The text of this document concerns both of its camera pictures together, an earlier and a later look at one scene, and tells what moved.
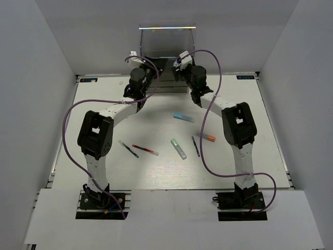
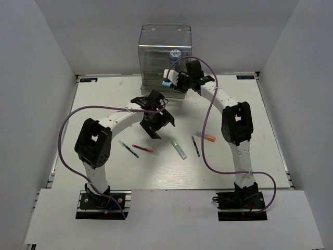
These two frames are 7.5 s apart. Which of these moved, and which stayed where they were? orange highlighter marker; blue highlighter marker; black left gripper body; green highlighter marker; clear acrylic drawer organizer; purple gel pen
Moved: blue highlighter marker; black left gripper body
Stayed: purple gel pen; clear acrylic drawer organizer; green highlighter marker; orange highlighter marker
